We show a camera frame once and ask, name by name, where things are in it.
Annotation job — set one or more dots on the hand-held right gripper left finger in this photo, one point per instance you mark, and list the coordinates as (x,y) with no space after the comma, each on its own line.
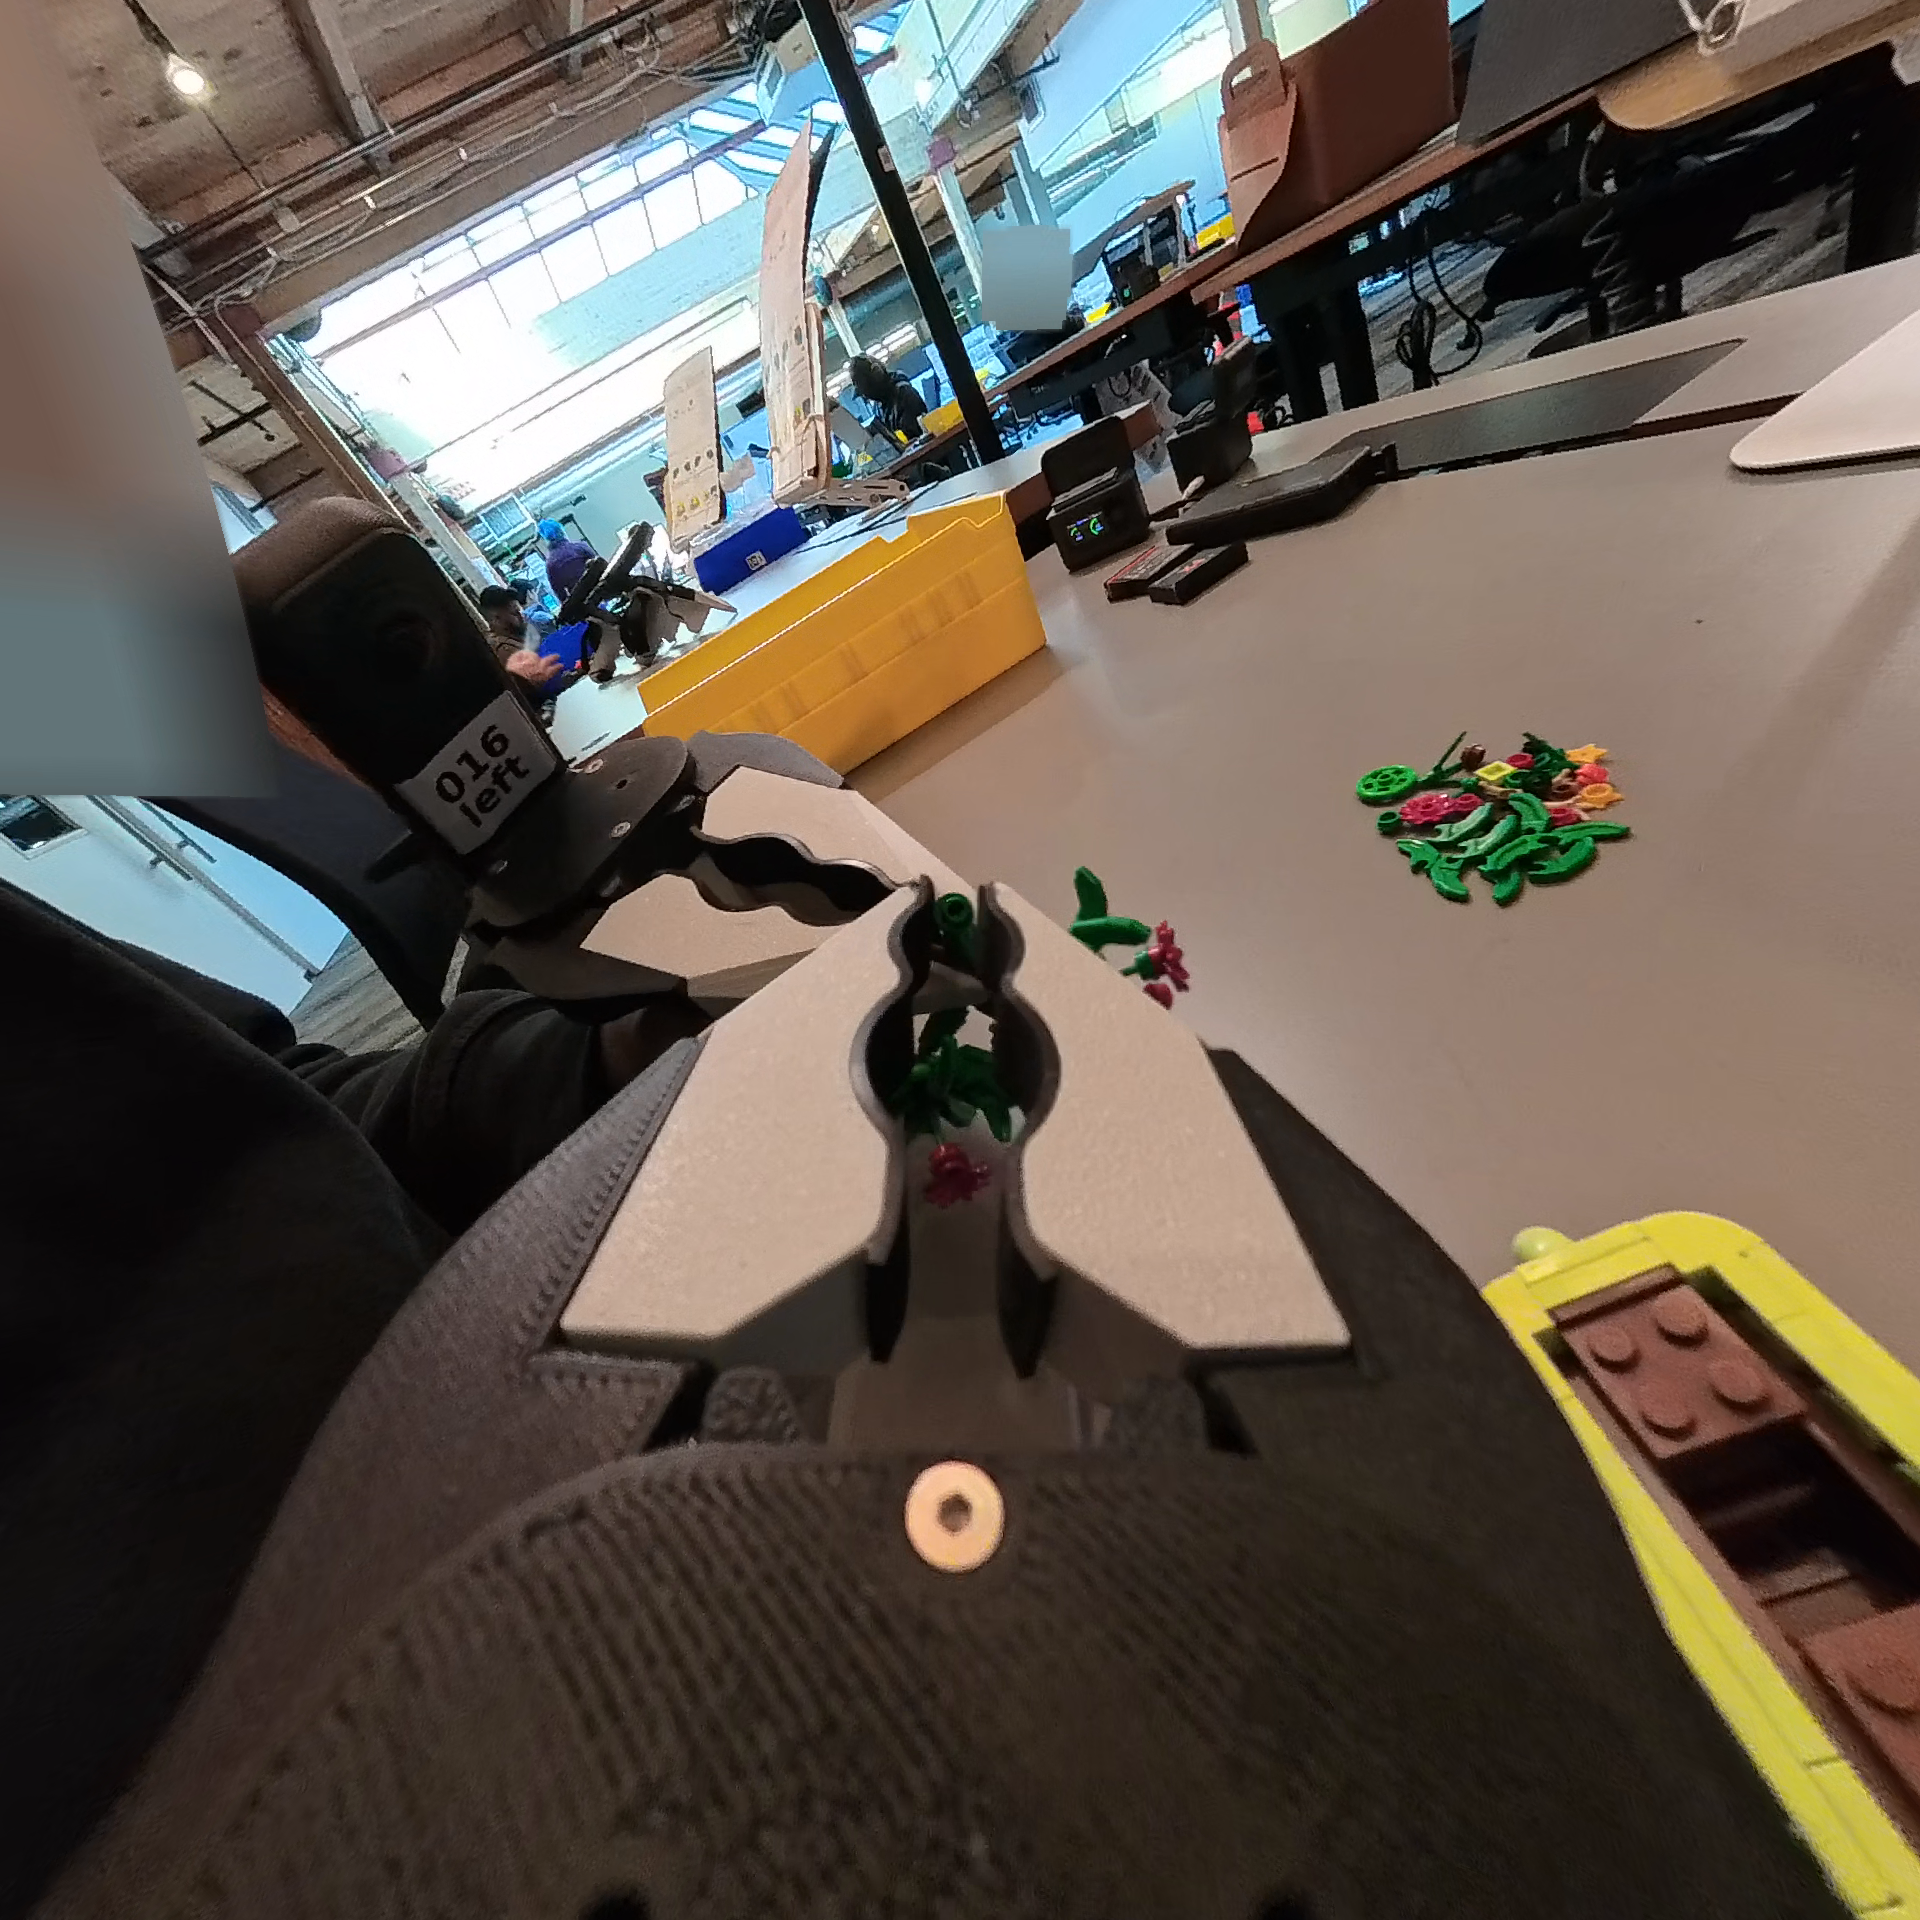
(751,1185)

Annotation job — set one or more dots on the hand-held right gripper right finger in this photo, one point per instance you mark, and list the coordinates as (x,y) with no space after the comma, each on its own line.
(1172,1185)

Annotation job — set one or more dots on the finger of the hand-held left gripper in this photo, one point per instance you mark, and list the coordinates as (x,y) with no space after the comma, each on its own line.
(692,944)
(810,810)

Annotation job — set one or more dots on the green toy brick vine plant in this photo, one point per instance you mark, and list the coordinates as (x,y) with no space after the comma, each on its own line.
(945,1079)

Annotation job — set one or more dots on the pile of small toy bricks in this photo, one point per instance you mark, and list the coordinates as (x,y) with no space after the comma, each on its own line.
(1500,832)

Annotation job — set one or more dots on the person's left forearm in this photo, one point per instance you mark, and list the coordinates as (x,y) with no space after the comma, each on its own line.
(495,1079)

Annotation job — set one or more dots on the yellow plastic bin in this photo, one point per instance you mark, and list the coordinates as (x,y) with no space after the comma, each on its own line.
(870,630)

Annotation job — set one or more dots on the spare grippers on desk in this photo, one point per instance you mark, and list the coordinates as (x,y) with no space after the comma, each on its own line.
(645,608)

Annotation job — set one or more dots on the blue plastic bin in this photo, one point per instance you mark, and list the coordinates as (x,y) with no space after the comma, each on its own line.
(751,546)

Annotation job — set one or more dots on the black office chair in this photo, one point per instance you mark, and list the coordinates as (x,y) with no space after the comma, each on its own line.
(376,916)

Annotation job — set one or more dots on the paper instruction booklet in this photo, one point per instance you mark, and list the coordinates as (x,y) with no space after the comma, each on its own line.
(791,330)
(692,450)

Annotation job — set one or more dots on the small black battery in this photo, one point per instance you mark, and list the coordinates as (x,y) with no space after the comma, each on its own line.
(1148,570)
(1201,575)

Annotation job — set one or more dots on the black charger case with display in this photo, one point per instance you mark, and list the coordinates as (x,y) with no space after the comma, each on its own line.
(1095,494)

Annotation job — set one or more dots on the black flat box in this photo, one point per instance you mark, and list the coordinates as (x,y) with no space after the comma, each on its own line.
(1277,494)

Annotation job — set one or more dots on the black open case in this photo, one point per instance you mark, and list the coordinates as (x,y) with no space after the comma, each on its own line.
(1215,413)

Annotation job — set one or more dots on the black pole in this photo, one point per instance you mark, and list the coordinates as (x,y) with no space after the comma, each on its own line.
(901,224)

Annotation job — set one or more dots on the lime green toy brick pot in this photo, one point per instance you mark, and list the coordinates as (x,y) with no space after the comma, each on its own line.
(1724,1501)

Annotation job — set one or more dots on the wooden background desk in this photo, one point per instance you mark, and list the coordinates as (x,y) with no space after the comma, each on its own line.
(1425,196)

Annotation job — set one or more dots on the brown paper bag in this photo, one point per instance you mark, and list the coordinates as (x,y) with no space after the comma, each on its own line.
(1336,106)

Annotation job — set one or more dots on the white document stand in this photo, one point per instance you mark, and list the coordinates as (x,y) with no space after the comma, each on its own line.
(1845,406)

